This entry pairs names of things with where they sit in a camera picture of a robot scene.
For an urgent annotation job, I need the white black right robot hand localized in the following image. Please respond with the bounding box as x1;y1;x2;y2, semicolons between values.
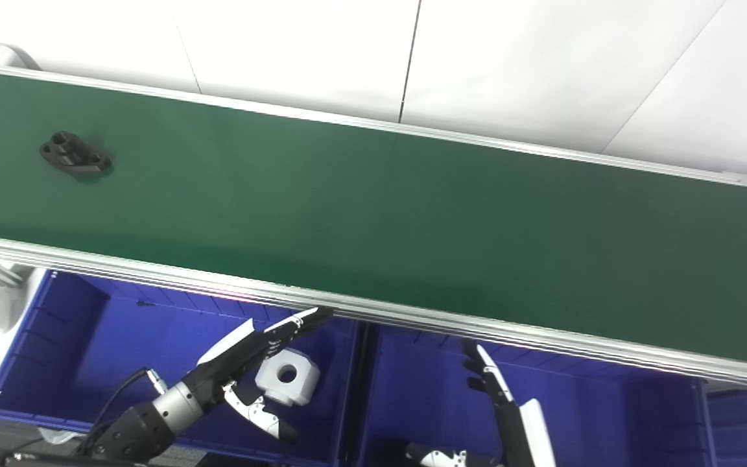
405;339;556;467

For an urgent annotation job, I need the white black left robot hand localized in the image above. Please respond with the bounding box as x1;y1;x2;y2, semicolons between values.
184;307;335;446

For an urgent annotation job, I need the white block part with hole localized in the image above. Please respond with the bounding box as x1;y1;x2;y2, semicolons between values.
255;348;320;407

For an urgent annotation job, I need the black flanged metal part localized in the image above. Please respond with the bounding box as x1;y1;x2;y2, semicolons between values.
39;131;112;174

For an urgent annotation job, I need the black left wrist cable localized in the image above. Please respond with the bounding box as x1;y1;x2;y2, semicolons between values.
90;367;168;449

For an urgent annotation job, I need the green conveyor belt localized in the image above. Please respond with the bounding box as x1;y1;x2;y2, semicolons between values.
0;67;747;370
0;38;747;394

